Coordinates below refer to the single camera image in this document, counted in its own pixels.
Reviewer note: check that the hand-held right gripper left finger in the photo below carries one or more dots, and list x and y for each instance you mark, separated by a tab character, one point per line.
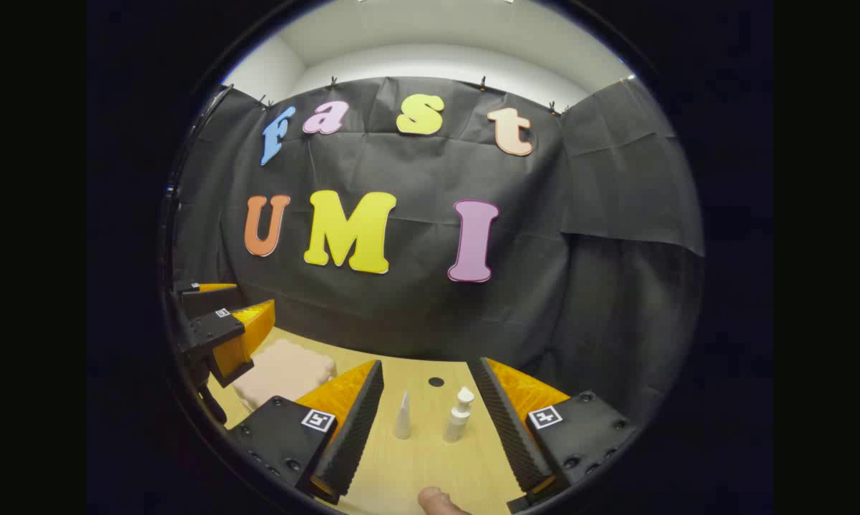
355	429

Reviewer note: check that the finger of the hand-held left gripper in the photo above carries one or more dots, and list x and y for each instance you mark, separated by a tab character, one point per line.
215	332
204	299

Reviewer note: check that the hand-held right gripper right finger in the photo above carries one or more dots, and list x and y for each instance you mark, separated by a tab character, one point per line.
509	429

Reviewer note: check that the white squeeze tube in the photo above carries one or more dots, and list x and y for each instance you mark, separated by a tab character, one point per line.
403	422

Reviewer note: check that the white pump bottle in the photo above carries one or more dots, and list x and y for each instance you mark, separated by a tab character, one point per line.
457	422

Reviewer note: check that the pink suitcase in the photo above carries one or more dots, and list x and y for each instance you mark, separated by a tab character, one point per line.
283	375

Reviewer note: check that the black backdrop cloth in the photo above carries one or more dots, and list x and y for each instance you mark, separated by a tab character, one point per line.
416	300

